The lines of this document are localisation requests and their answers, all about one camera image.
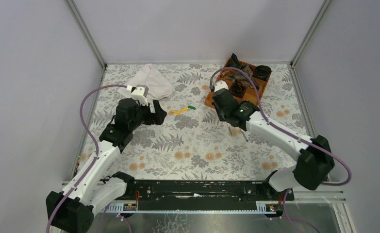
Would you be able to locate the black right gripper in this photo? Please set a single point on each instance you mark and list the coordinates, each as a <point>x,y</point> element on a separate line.
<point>221,107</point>

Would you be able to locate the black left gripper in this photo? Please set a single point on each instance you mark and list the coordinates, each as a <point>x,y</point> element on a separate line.
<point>154,112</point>

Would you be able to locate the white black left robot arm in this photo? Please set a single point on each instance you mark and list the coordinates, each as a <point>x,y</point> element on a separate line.
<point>74,208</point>

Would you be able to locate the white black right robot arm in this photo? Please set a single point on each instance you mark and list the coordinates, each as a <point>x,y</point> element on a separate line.
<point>312,162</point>

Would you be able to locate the dark rolled fabric centre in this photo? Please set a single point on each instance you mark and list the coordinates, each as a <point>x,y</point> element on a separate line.
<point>237,89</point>

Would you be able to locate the dark rolled fabric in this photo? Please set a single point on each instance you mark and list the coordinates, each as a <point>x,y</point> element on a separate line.
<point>237,89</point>
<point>262,73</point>

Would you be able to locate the wooden compartment tray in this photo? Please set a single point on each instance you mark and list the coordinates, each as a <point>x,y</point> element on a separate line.
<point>251,94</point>

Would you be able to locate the white crumpled cloth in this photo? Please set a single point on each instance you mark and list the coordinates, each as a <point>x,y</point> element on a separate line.
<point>159,86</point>

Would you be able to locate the patterned fabric strip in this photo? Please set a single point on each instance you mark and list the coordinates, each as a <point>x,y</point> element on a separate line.
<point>233,75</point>

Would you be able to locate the dark folded fabric back left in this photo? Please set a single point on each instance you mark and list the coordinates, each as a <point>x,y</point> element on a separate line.
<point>234,62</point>

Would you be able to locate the dark rolled fabric back right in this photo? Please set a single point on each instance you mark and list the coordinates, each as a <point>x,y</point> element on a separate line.
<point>262,73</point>

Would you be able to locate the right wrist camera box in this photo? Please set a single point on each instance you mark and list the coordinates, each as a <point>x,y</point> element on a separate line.
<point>218,86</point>

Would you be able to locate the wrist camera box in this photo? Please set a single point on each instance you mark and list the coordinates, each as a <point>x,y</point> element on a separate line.
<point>218,86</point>
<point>139,94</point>

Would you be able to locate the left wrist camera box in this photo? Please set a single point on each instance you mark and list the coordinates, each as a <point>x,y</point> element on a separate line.
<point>139,94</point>

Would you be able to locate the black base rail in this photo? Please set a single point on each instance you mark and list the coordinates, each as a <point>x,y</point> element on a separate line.
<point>201,196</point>

